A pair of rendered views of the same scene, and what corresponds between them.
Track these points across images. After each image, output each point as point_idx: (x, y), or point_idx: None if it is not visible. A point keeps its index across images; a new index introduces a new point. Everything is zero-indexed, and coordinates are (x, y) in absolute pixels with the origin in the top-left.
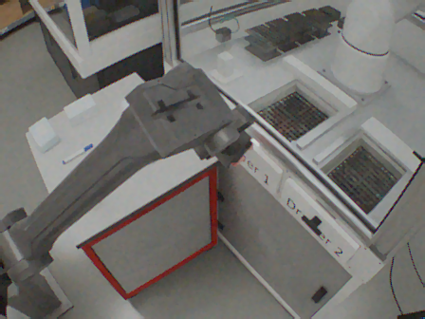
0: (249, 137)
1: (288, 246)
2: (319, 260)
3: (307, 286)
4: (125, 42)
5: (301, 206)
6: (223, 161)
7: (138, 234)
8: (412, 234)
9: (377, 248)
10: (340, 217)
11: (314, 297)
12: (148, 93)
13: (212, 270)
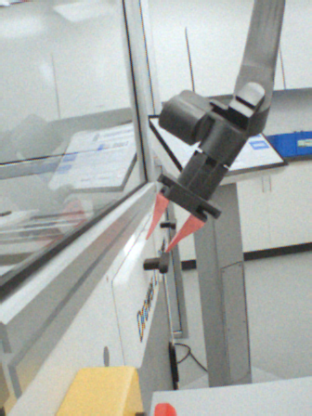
0: (166, 172)
1: (162, 375)
2: (161, 315)
3: (171, 387)
4: None
5: (159, 240)
6: (217, 205)
7: None
8: (149, 136)
9: (155, 186)
10: (152, 199)
11: (177, 373)
12: None
13: None
